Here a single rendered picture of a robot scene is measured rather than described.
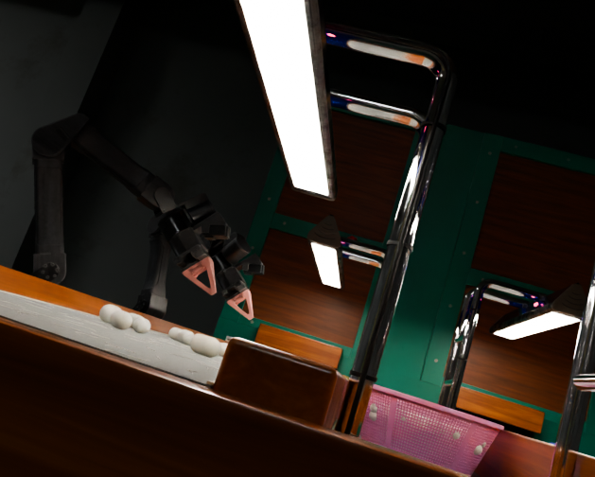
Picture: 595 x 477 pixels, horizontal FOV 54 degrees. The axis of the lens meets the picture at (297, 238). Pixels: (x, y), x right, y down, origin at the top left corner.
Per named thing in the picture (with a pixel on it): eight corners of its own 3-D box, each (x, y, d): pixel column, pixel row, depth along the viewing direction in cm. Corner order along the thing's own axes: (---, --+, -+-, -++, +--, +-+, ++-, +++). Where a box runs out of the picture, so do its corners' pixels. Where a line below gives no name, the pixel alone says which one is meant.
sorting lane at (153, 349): (-318, 248, 31) (-298, 211, 32) (250, 362, 207) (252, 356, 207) (196, 428, 27) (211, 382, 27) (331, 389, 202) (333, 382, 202)
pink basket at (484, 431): (332, 437, 89) (350, 376, 90) (337, 425, 114) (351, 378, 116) (509, 497, 84) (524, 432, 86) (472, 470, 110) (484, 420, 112)
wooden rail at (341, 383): (147, 576, 26) (229, 332, 28) (325, 407, 200) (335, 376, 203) (265, 624, 25) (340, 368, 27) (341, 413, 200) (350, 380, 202)
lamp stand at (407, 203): (148, 418, 53) (296, 1, 62) (202, 409, 73) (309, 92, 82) (349, 489, 50) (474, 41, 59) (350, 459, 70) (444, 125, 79)
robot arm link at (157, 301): (165, 320, 177) (180, 221, 189) (148, 314, 172) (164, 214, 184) (150, 322, 180) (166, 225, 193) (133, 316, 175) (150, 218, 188)
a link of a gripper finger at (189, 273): (231, 289, 133) (210, 255, 135) (224, 283, 126) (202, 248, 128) (205, 305, 132) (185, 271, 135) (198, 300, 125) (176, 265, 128)
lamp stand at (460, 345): (435, 448, 141) (479, 273, 150) (425, 440, 160) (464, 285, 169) (515, 474, 138) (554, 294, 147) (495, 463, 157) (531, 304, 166)
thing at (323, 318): (218, 316, 211) (298, 85, 230) (246, 329, 265) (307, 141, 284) (607, 439, 190) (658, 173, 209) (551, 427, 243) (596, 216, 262)
